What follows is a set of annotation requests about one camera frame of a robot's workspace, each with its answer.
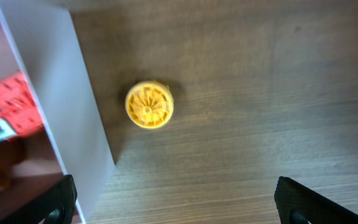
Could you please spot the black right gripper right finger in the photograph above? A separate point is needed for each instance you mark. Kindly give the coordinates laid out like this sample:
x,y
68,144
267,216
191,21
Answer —
x,y
298,204

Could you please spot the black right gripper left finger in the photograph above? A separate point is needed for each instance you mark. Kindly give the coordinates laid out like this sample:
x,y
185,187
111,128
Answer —
x,y
55,206

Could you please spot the white box pink inside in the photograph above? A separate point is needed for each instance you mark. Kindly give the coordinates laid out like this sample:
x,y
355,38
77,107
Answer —
x,y
40,40

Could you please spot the yellow round fan toy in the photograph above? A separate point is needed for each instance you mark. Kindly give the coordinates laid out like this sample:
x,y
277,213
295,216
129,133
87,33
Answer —
x,y
149,104

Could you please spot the red toy fire truck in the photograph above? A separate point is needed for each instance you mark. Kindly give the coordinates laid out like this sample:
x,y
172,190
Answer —
x,y
19,114

